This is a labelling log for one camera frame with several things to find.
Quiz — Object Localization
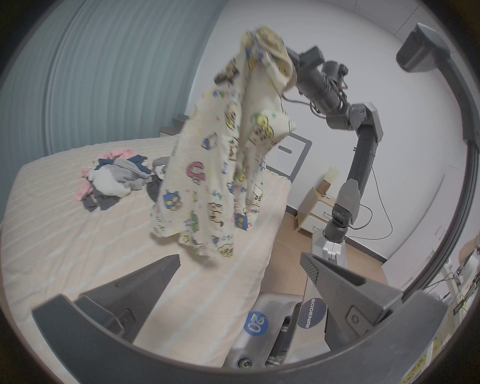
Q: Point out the bed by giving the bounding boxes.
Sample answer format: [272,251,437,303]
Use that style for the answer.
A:
[0,131,313,370]

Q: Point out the wooden white bedside table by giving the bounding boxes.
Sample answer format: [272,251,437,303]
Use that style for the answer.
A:
[294,185,338,235]

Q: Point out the black garment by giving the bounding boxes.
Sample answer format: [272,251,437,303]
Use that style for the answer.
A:
[145,176,166,205]

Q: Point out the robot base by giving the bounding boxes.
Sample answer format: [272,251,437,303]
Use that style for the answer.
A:
[224,225,349,370]

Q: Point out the blue-green curtain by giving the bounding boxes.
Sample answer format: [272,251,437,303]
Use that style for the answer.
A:
[47,0,226,158]
[2,22,76,196]

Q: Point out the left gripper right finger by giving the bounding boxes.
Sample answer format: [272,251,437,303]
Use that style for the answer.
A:
[300,252,404,348]

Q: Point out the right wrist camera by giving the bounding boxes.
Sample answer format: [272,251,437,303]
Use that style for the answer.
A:
[299,46,325,72]

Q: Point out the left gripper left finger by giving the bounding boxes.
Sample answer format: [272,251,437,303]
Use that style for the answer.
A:
[77,254,181,343]

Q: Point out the grey bedside table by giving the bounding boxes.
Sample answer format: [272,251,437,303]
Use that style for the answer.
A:
[159,112,191,139]

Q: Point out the black cable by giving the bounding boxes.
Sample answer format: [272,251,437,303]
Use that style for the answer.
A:
[347,165,393,241]
[280,93,314,107]

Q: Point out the grey garment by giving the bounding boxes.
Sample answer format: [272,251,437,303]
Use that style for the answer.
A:
[151,157,170,179]

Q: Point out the pile of clothes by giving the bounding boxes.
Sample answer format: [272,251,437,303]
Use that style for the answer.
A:
[76,148,158,214]

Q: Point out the white printed pyjama top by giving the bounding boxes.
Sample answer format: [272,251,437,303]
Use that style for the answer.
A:
[150,25,299,269]

